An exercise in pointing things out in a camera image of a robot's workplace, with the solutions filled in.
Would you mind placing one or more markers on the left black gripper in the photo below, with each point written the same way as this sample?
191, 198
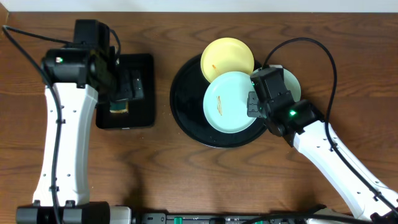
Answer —
127, 92

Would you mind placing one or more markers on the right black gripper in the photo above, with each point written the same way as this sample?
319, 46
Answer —
254, 108

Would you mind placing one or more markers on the yellow green sponge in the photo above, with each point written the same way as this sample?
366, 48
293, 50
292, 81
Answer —
119, 107

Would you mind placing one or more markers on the light green plate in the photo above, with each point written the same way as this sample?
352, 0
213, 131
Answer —
225, 102
291, 83

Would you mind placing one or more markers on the light green plate front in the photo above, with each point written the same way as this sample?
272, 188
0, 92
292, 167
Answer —
225, 102

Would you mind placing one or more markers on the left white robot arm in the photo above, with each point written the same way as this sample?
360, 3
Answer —
63, 194

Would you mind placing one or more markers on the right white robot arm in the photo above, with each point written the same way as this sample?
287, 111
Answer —
304, 128

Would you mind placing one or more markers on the black rectangular tray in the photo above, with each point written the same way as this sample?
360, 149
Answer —
141, 112

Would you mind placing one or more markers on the round black tray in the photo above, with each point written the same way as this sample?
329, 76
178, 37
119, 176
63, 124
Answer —
186, 103

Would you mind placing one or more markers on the yellow plate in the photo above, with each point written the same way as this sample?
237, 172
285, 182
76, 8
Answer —
226, 55

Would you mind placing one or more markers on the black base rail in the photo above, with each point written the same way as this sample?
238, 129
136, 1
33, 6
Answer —
163, 218

